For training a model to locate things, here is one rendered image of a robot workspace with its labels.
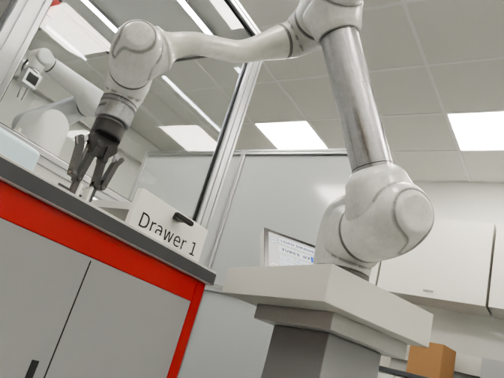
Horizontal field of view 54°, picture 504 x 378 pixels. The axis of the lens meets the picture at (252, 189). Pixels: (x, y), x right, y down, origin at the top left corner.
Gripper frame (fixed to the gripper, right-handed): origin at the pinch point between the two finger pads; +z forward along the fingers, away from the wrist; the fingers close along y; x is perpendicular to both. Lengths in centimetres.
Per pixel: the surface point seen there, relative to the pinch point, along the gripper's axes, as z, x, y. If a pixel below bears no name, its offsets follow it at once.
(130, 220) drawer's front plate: 0.5, 5.4, -11.6
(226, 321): 1, -116, -174
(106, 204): -3.6, -7.8, -11.0
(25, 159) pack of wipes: 6.6, 34.7, 26.0
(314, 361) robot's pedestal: 20, 39, -49
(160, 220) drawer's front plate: -3.0, 3.8, -20.7
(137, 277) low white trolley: 16.0, 33.0, -0.4
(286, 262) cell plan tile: -20, -25, -108
